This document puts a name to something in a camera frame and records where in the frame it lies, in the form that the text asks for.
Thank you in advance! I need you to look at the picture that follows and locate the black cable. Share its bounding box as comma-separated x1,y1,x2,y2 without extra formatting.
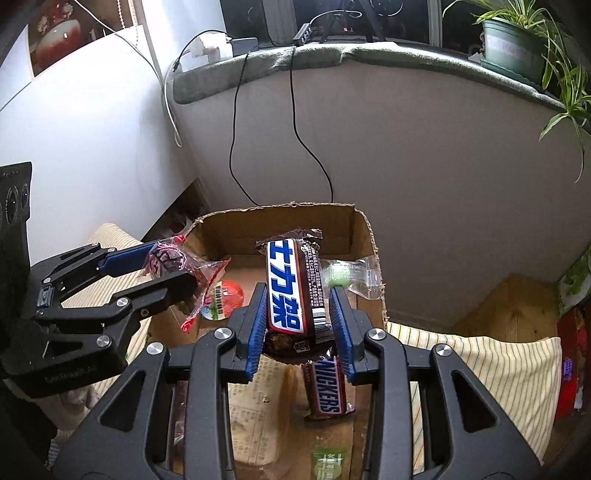
229,48,259,207
289,41,335,205

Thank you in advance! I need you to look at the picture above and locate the brown chocolate bar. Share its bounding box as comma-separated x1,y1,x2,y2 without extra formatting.
255,227,334,365
300,355,356,421

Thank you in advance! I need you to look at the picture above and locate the black tripod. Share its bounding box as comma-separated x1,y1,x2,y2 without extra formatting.
321,0,389,42

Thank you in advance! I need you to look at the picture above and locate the potted spider plant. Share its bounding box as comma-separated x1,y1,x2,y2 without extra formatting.
441,0,591,185

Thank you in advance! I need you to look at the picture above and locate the striped beige blanket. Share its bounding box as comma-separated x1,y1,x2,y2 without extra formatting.
51,224,561,480

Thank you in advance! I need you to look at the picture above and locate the white cable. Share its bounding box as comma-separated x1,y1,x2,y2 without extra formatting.
74,0,183,147

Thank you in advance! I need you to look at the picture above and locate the green candy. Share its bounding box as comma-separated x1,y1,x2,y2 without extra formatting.
321,258,386,301

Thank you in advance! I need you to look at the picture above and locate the green snack bag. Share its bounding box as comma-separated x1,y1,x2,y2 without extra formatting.
556,249,591,317

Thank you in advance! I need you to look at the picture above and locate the green snack packet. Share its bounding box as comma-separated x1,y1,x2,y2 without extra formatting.
311,445,354,480

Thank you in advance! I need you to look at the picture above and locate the red vase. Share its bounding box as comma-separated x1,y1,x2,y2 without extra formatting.
30,0,100,75

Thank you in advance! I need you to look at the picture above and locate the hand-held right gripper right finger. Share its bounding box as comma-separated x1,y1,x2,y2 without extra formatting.
329,285,544,480

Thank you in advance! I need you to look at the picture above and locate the red cardboard box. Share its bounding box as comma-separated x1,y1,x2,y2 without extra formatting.
554,307,591,421

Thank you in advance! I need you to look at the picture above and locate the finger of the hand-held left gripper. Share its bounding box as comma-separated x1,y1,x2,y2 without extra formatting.
33,272,200,354
41,240,161,297

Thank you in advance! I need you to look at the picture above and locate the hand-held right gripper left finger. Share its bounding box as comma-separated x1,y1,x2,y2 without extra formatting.
51,282,271,480

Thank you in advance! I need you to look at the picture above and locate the red jelly cup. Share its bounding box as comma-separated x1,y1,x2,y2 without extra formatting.
203,281,245,320

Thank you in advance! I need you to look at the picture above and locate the grey window sill cushion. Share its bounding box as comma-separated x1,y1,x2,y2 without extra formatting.
173,39,591,123

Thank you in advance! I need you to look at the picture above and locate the red clear candy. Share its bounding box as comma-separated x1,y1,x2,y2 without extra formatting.
143,234,232,333

